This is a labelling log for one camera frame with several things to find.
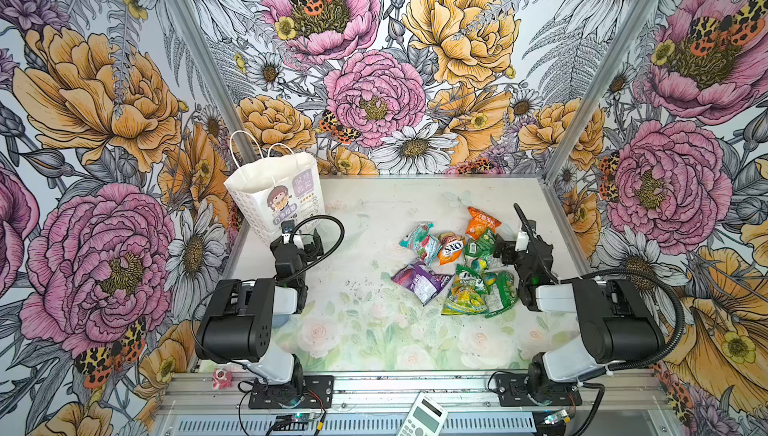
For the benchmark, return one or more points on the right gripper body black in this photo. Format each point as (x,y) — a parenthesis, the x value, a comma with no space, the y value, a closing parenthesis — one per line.
(529,250)

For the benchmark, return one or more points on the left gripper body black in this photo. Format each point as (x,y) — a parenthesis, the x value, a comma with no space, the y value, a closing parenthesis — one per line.
(303,248)

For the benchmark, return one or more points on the white paper bag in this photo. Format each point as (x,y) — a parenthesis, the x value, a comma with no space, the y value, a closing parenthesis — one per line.
(274,190)

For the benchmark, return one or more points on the orange lemon candy packet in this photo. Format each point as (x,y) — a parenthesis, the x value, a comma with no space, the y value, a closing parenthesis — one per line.
(452,246)

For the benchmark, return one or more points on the purple snack packet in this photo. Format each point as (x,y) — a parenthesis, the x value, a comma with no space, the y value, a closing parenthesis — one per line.
(422,281)

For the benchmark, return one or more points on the teal Fox's candy packet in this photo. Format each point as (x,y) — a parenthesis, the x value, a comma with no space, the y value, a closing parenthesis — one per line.
(422,243)

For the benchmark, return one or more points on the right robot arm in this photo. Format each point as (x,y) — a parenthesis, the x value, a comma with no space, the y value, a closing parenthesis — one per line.
(615,328)

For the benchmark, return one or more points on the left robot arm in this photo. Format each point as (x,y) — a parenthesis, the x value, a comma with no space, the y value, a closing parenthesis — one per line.
(238,322)

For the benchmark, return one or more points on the green snack packet right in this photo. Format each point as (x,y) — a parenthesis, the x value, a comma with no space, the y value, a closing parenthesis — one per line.
(501,292)

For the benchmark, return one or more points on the green snack packet upper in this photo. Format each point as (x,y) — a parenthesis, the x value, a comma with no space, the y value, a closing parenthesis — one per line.
(479,252)

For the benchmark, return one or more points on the orange red snack packet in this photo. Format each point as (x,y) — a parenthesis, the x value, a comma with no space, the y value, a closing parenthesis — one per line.
(480,222)

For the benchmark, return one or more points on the yellow green snack packet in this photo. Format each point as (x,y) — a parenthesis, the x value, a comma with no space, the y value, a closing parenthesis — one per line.
(467,294)

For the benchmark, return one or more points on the green circuit board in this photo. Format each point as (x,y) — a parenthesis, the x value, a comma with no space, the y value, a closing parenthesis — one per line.
(301,422)

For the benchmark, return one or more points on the white calculator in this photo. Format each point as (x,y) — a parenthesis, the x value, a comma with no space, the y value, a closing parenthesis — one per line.
(426,417)

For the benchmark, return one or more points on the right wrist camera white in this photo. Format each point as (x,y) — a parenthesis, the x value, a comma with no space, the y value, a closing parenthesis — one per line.
(521,242)

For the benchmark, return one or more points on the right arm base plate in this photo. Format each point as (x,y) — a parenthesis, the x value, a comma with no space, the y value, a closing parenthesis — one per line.
(514,389)

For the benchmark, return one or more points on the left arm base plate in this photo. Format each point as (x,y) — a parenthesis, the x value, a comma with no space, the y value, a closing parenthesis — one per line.
(314,392)

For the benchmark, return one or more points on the aluminium front rail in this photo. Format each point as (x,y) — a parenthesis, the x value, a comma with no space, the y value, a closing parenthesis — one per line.
(396,391)

